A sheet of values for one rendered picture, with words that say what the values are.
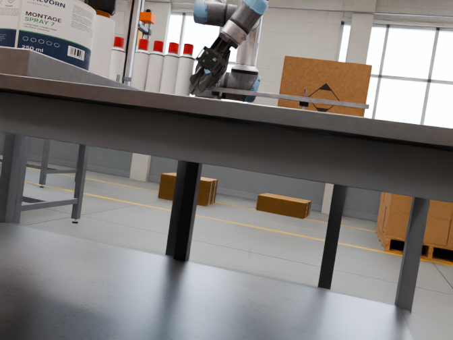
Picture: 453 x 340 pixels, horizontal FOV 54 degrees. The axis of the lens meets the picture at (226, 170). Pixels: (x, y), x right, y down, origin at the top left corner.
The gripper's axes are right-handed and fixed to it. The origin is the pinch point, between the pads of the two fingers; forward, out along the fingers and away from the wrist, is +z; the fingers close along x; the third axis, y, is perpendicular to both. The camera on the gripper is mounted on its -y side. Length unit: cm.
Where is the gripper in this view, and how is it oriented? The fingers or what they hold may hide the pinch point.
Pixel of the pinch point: (193, 92)
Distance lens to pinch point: 146.5
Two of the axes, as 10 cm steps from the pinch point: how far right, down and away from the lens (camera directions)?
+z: -6.0, 7.8, 1.6
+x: 7.6, 6.3, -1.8
